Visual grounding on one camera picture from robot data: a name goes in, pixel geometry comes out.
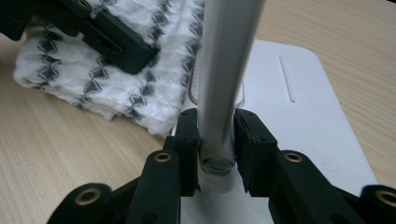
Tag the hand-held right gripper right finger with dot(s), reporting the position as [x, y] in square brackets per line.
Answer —
[255, 155]

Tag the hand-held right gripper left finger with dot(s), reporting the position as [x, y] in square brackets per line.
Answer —
[188, 155]

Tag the white desk lamp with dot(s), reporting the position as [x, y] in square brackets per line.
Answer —
[295, 124]

